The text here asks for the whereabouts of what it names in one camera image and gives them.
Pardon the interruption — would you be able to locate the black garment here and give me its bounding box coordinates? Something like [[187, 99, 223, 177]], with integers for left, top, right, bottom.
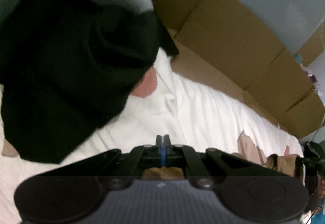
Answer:
[[1, 0, 179, 164], [303, 141, 324, 176]]

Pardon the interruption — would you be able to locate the white bear print duvet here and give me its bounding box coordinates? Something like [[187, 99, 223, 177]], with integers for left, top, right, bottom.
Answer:
[[0, 48, 304, 224]]

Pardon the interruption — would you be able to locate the brown cardboard sheet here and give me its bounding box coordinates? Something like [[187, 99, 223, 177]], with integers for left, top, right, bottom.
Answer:
[[153, 0, 324, 138]]

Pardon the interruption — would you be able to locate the black garment right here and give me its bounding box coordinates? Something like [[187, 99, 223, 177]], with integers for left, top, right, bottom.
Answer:
[[303, 141, 324, 176]]

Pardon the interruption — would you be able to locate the brown t-shirt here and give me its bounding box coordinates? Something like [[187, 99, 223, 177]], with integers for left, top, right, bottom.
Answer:
[[141, 154, 305, 182]]

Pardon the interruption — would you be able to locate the black garment left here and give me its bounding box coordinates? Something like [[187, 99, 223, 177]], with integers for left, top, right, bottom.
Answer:
[[1, 0, 179, 164]]

